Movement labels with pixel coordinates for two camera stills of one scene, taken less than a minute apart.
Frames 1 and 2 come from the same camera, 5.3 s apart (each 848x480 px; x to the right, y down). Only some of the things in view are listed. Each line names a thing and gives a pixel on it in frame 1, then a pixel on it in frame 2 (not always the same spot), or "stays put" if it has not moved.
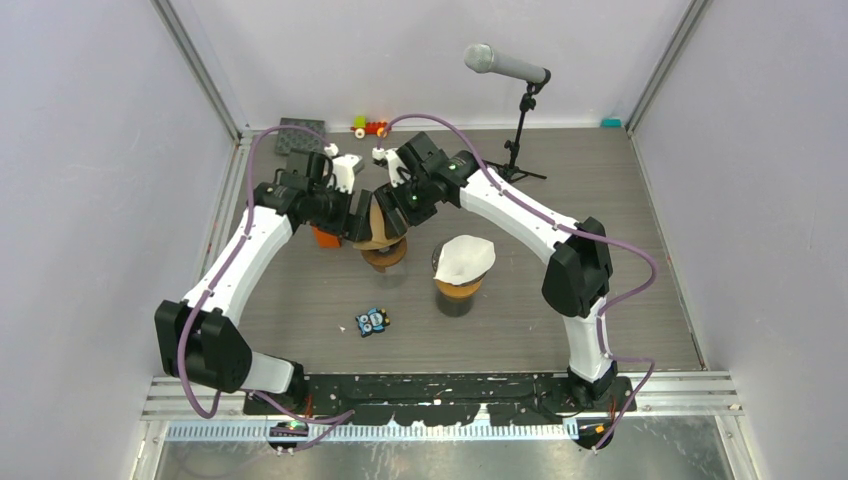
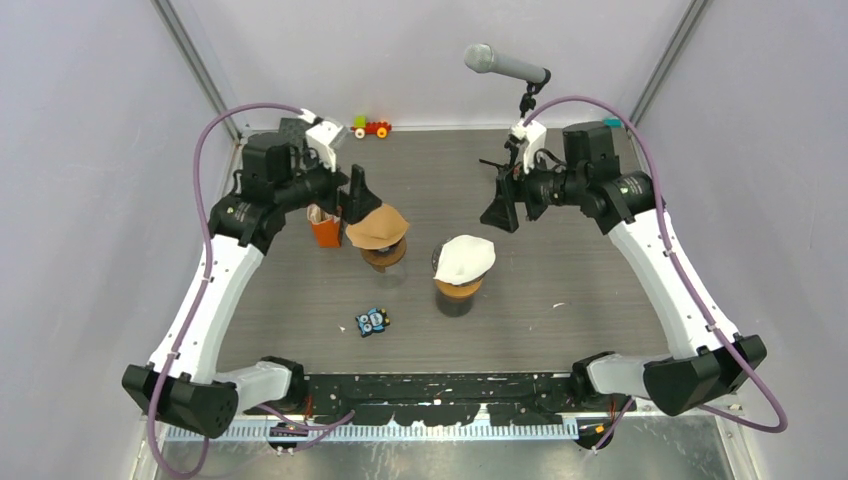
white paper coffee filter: x=463 y=259 stays put
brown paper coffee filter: x=379 y=238 stays put
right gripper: x=388 y=201 to x=511 y=187
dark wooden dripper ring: x=381 y=258 stays put
